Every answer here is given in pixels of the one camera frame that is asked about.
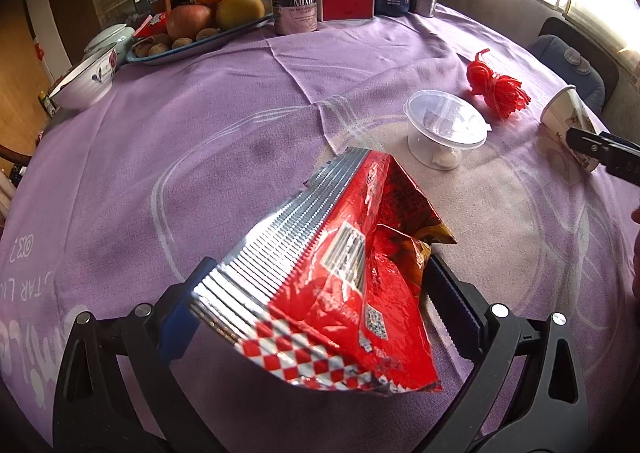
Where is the red apple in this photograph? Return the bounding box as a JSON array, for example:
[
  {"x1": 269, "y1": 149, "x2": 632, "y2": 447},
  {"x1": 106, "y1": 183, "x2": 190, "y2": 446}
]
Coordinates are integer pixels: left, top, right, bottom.
[{"x1": 166, "y1": 4, "x2": 216, "y2": 41}]

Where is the blue seat cushion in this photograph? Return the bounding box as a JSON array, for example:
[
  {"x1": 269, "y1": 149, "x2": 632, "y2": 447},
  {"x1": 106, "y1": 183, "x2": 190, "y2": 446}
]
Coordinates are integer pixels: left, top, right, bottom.
[{"x1": 527, "y1": 34, "x2": 606, "y2": 114}]

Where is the white paper cup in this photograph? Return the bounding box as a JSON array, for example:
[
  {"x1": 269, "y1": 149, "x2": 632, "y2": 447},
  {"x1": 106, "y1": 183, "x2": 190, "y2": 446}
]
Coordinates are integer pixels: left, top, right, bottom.
[{"x1": 540, "y1": 84, "x2": 606, "y2": 174}]

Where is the red snack bag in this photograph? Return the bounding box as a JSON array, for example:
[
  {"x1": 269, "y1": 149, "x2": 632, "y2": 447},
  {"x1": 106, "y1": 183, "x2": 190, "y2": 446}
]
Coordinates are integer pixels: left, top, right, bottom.
[{"x1": 187, "y1": 147, "x2": 458, "y2": 395}]

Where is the yellow pear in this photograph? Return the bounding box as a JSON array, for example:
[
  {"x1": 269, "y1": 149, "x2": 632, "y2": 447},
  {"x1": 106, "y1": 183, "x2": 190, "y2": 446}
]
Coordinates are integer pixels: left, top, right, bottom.
[{"x1": 216, "y1": 0, "x2": 266, "y2": 32}]

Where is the black office chair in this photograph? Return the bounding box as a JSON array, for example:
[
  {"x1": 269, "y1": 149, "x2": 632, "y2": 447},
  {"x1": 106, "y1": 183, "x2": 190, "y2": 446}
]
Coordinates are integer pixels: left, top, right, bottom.
[{"x1": 537, "y1": 17, "x2": 621, "y2": 108}]

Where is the small red packet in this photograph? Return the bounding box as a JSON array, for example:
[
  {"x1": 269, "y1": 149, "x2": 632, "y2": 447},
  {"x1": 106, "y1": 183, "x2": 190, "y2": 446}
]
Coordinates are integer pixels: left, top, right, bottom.
[{"x1": 132, "y1": 13, "x2": 171, "y2": 38}]

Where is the purple tablecloth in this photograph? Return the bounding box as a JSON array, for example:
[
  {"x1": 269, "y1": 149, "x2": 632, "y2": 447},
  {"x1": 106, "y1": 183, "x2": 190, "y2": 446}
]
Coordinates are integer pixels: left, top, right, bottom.
[{"x1": 0, "y1": 3, "x2": 640, "y2": 453}]

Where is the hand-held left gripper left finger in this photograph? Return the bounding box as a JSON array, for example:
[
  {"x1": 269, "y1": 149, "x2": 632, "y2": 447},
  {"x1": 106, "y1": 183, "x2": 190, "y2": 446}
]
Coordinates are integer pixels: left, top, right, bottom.
[{"x1": 52, "y1": 257, "x2": 236, "y2": 453}]

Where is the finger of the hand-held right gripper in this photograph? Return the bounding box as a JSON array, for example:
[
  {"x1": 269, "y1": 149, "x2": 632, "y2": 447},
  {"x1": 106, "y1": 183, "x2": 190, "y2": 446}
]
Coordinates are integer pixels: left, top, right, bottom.
[{"x1": 565, "y1": 125, "x2": 640, "y2": 181}]

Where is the red ribbon bundle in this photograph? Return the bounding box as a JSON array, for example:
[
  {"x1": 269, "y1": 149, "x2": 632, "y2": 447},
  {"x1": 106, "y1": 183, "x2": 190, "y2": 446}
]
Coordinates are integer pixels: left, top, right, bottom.
[{"x1": 466, "y1": 48, "x2": 532, "y2": 121}]

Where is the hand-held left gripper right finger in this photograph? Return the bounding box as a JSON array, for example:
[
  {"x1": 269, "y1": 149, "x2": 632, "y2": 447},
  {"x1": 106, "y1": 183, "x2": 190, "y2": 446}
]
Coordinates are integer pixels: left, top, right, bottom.
[{"x1": 415, "y1": 253, "x2": 590, "y2": 453}]

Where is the white floral bowl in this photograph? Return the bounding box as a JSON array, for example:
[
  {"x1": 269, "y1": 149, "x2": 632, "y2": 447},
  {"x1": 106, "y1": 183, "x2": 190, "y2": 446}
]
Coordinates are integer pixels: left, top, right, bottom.
[{"x1": 48, "y1": 44, "x2": 118, "y2": 111}]

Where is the clear plastic container with lid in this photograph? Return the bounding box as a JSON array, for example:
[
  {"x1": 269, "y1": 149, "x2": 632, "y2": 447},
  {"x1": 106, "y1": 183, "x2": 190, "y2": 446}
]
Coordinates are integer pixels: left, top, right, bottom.
[{"x1": 403, "y1": 89, "x2": 492, "y2": 170}]

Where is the blue rimmed tray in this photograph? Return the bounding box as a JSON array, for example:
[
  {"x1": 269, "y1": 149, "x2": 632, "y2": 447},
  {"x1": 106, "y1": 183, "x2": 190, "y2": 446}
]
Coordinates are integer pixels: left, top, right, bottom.
[{"x1": 125, "y1": 13, "x2": 275, "y2": 66}]

